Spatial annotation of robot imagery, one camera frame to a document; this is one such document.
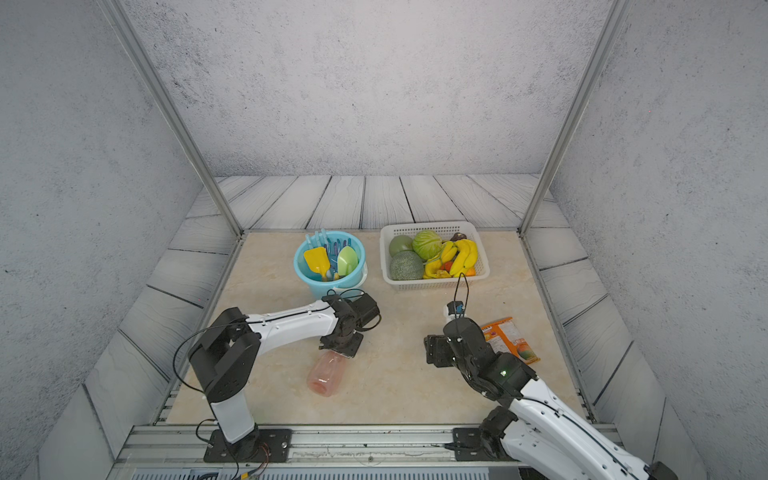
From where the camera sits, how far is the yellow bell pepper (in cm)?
98

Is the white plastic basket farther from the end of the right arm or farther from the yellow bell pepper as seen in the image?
the end of the right arm

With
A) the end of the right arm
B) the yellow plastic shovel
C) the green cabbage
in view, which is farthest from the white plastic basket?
the end of the right arm

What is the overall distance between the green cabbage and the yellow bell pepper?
0.03 meters

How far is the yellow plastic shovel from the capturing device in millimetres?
954

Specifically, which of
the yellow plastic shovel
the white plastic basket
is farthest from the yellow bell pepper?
the yellow plastic shovel

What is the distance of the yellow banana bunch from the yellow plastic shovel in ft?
1.29

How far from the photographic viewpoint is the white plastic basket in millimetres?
980

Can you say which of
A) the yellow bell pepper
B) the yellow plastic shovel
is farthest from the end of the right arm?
the yellow plastic shovel

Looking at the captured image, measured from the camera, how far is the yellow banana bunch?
980mm

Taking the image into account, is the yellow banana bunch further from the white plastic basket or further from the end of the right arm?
the end of the right arm

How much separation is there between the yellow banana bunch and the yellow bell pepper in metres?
0.02

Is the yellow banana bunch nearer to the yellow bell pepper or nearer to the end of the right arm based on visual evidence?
the yellow bell pepper

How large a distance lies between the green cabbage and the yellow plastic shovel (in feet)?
0.98

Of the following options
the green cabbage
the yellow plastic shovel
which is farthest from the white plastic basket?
the yellow plastic shovel
